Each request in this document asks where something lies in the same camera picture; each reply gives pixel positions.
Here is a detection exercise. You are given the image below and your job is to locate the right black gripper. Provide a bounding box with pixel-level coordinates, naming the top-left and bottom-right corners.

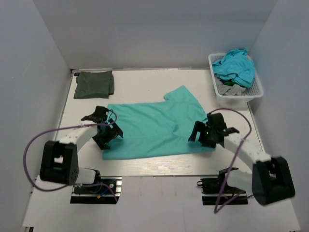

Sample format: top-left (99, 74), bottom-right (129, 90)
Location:
top-left (188, 121), bottom-right (217, 148)

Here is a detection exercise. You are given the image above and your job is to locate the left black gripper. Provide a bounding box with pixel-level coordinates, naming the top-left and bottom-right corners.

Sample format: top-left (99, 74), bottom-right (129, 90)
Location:
top-left (93, 118), bottom-right (123, 150)

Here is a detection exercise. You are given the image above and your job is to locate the teal green t-shirt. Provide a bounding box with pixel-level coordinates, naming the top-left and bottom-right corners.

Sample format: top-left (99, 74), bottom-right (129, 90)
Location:
top-left (102, 86), bottom-right (213, 160)

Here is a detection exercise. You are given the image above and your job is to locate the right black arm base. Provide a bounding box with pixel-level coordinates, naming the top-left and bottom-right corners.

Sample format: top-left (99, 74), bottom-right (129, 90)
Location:
top-left (197, 176), bottom-right (248, 206)

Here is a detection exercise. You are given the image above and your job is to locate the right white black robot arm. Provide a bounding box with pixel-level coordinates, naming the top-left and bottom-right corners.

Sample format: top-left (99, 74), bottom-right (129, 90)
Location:
top-left (188, 113), bottom-right (295, 207)

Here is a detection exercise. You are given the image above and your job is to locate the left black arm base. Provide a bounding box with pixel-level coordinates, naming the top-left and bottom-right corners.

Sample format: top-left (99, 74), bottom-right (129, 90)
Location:
top-left (70, 177), bottom-right (122, 205)

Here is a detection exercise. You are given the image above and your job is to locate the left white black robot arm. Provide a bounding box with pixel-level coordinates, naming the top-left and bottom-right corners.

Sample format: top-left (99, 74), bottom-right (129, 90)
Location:
top-left (40, 106), bottom-right (123, 193)

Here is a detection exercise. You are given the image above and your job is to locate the dark green cloth in basket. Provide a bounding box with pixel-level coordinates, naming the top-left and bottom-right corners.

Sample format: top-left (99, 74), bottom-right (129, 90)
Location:
top-left (223, 82), bottom-right (236, 86)

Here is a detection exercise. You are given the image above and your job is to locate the grey white cloth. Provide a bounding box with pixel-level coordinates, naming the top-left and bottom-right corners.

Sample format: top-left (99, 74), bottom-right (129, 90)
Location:
top-left (215, 78), bottom-right (246, 96)

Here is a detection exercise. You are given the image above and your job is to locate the folded dark grey t-shirt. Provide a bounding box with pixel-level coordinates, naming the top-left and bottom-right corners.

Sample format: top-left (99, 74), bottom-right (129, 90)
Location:
top-left (73, 71), bottom-right (115, 99)

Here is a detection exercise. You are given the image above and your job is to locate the white plastic basket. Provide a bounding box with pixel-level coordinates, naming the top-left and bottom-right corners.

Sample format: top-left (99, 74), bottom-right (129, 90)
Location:
top-left (208, 53), bottom-right (264, 105)

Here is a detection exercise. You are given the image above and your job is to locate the light blue t-shirt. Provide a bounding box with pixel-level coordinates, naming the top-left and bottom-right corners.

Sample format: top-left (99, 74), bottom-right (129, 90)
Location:
top-left (212, 48), bottom-right (255, 88)

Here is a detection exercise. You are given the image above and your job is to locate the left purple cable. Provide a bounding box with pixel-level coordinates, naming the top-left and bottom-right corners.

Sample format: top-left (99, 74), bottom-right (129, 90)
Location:
top-left (23, 110), bottom-right (119, 203)

